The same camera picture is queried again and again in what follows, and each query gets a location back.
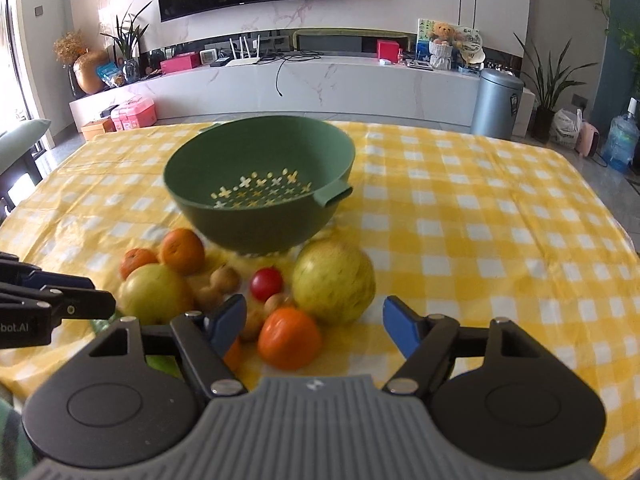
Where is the red cherry tomato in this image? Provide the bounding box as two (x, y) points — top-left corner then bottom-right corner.
(250, 266), (283, 304)

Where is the large orange persimmon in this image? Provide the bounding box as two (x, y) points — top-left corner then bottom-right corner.
(257, 307), (322, 372)

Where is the green bitter gourd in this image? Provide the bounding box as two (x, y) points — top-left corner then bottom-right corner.
(90, 311), (183, 380)

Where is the reddish yellow apple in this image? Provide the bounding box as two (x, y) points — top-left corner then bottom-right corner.
(117, 263), (194, 325)

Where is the large yellow-green pear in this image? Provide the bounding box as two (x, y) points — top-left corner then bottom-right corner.
(291, 238), (376, 325)

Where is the small orange tangerine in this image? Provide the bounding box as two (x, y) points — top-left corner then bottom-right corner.
(119, 247), (158, 280)

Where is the yellow checkered tablecloth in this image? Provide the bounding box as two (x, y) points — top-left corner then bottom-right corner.
(1, 122), (639, 479)

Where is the green cushioned chair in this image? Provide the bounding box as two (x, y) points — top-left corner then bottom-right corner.
(0, 119), (51, 220)

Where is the green colander bowl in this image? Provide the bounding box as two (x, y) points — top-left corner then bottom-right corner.
(163, 115), (356, 255)

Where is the orange cardboard box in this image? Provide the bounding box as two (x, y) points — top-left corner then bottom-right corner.
(80, 117), (116, 141)

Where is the pink plastic storage box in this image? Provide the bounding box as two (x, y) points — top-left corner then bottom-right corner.
(111, 96), (157, 131)

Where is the white marble tv cabinet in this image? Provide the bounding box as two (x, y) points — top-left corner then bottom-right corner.
(68, 54), (536, 139)

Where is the orange ceramic vase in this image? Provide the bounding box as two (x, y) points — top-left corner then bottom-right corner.
(73, 50), (110, 94)

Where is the grey metal trash bin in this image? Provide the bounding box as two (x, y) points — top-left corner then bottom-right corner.
(470, 68), (524, 140)

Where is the white plastic bag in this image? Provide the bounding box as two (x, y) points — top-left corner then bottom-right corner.
(550, 108), (584, 148)

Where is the pink small heater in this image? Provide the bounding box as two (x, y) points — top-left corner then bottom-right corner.
(575, 122), (600, 158)

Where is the white wifi router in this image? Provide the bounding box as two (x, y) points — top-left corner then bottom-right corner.
(227, 36), (262, 66)

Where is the pink flat box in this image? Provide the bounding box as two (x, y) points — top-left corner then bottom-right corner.
(160, 52), (201, 75)

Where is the green potted orchid plant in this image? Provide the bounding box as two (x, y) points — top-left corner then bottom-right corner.
(100, 1), (152, 84)

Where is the red box on cabinet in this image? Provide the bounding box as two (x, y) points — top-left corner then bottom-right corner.
(376, 39), (401, 64)

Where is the blue water jug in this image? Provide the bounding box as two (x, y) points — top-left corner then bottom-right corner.
(602, 98), (639, 174)

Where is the tall potted floor plant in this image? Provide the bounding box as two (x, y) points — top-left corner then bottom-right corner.
(513, 34), (598, 144)

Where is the teddy bear in bag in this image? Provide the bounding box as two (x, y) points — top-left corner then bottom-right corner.
(428, 22), (464, 70)

